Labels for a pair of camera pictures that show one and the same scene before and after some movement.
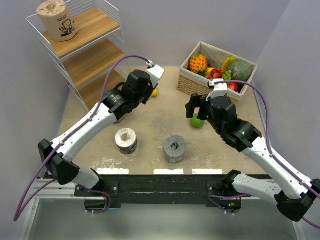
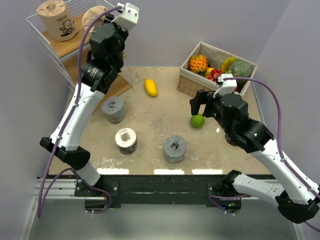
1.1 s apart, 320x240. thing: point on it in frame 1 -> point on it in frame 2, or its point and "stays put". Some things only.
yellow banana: (226, 65) stays put
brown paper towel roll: (57, 21) stays put
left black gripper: (150, 88) -> (124, 33)
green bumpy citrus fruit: (196, 122) stays put
